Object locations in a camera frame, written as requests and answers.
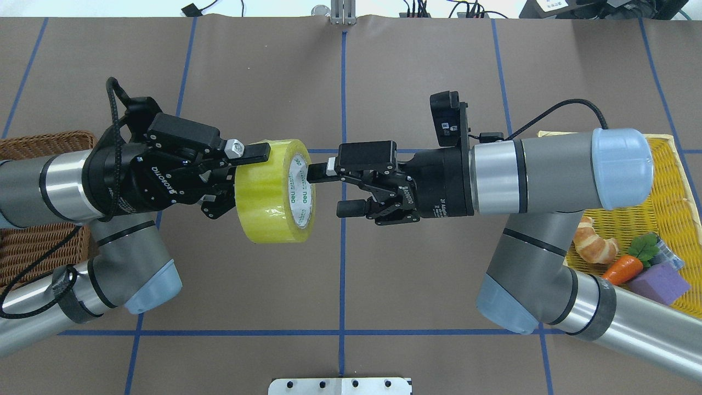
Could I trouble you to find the toy croissant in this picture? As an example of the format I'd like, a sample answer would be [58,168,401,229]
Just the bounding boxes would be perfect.
[573,216,620,265]

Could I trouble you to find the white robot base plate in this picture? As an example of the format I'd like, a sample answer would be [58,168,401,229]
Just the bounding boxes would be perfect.
[268,377,414,394]

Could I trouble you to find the toy carrot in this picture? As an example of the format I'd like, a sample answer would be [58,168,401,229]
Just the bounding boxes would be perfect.
[601,232,660,286]

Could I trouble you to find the yellow tape roll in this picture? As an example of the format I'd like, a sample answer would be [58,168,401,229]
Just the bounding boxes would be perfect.
[235,139,316,244]

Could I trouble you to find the brown wicker basket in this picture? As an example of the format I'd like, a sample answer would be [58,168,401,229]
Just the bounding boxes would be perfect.
[1,131,97,290]

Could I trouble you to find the yellow woven basket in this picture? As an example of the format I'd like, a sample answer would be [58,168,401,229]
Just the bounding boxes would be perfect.
[537,131,702,320]

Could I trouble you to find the purple foam block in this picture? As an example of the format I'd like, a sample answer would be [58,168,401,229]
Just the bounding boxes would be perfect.
[629,263,691,306]

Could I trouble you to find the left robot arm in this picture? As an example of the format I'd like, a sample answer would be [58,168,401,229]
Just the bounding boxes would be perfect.
[2,93,273,357]

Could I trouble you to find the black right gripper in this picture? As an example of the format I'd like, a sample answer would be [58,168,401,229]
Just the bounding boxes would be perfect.
[307,140,474,225]

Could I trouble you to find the aluminium frame post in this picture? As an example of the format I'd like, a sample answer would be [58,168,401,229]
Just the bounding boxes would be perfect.
[330,0,358,26]

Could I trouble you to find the small black usb device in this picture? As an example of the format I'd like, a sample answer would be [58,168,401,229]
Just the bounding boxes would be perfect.
[181,3,203,18]

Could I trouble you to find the small battery can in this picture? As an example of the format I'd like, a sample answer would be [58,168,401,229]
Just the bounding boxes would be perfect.
[656,238,686,272]

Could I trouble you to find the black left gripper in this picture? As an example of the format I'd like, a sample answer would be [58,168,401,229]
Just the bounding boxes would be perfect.
[82,97,271,219]

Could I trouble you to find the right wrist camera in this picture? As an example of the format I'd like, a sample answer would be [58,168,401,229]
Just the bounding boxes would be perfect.
[429,91,469,148]

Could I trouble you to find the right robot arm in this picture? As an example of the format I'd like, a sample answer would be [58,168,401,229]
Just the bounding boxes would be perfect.
[307,122,700,382]

